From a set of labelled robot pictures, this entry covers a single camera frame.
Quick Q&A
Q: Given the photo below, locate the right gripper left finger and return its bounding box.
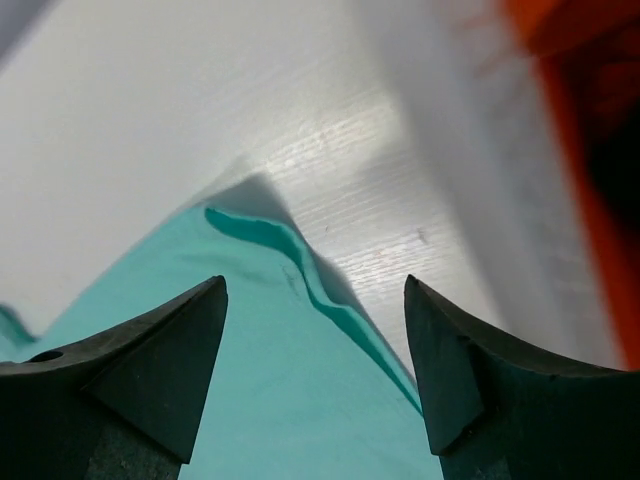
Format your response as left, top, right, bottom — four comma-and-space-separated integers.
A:
1, 276, 228, 479

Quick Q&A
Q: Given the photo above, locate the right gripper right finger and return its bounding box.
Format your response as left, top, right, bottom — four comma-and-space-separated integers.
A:
404, 277, 639, 479

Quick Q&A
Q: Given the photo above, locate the teal t-shirt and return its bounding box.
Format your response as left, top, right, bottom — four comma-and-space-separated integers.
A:
1, 207, 442, 479

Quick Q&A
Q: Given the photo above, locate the orange t-shirt in basket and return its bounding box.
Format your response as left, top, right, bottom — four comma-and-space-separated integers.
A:
449, 0, 640, 372

